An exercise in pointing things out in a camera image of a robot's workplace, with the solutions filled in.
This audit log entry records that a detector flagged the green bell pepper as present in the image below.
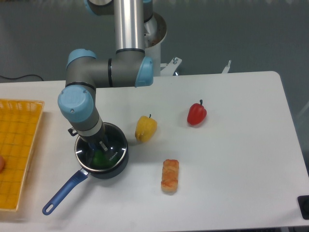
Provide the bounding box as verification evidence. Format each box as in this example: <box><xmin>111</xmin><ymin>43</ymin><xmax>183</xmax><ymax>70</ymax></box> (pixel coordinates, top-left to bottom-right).
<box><xmin>90</xmin><ymin>150</ymin><xmax>112</xmax><ymax>170</ymax></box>

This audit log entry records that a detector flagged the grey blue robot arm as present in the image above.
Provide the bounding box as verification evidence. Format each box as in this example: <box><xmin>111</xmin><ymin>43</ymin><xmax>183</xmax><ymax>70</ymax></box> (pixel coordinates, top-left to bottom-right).
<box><xmin>57</xmin><ymin>0</ymin><xmax>154</xmax><ymax>151</ymax></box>

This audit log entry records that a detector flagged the black device table corner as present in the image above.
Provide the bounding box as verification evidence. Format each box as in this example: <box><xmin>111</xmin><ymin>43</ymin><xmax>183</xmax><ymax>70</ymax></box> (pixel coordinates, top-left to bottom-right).
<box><xmin>297</xmin><ymin>195</ymin><xmax>309</xmax><ymax>220</ymax></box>

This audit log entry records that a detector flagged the yellow wicker basket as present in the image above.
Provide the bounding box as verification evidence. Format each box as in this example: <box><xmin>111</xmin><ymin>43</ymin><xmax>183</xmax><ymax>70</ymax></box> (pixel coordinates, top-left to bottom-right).
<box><xmin>0</xmin><ymin>99</ymin><xmax>44</xmax><ymax>212</ymax></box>

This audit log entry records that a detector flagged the glass pot lid blue knob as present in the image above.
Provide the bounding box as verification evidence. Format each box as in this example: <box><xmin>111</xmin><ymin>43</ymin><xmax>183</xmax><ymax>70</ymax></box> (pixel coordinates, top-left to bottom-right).
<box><xmin>74</xmin><ymin>123</ymin><xmax>128</xmax><ymax>173</ymax></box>

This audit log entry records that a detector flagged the braided bread loaf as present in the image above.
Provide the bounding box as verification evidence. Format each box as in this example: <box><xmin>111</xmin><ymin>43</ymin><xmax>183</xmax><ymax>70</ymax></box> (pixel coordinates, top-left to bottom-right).
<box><xmin>161</xmin><ymin>159</ymin><xmax>179</xmax><ymax>193</ymax></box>

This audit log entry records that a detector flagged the orange round food item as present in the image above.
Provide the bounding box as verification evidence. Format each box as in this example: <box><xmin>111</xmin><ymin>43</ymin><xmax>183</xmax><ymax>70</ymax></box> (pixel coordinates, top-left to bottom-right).
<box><xmin>0</xmin><ymin>155</ymin><xmax>5</xmax><ymax>172</ymax></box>

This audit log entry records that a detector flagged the black floor cable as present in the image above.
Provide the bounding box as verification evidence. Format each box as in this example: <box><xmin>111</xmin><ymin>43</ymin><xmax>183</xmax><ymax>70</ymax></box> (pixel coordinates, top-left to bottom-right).
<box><xmin>0</xmin><ymin>74</ymin><xmax>44</xmax><ymax>81</ymax></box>

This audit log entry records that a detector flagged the red bell pepper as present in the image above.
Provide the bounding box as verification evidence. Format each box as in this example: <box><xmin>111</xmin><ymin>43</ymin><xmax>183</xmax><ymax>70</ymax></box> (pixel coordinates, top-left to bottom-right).
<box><xmin>187</xmin><ymin>100</ymin><xmax>207</xmax><ymax>126</ymax></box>

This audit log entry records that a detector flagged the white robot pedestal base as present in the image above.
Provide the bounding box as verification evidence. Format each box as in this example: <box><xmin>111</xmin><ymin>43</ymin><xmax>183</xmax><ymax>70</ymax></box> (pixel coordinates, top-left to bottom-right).
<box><xmin>151</xmin><ymin>10</ymin><xmax>232</xmax><ymax>75</ymax></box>

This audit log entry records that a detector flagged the yellow bell pepper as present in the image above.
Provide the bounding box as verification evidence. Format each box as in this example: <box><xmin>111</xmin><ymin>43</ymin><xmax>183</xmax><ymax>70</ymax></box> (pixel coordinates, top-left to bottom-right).
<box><xmin>135</xmin><ymin>114</ymin><xmax>157</xmax><ymax>143</ymax></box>

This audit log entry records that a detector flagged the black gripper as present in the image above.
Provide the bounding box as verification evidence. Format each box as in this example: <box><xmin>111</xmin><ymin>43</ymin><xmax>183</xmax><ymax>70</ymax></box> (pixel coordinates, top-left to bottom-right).
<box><xmin>68</xmin><ymin>126</ymin><xmax>108</xmax><ymax>152</ymax></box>

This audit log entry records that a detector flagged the dark pot blue handle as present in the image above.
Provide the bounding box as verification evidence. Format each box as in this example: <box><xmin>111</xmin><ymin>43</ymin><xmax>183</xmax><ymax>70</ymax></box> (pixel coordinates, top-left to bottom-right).
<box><xmin>42</xmin><ymin>123</ymin><xmax>130</xmax><ymax>216</ymax></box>

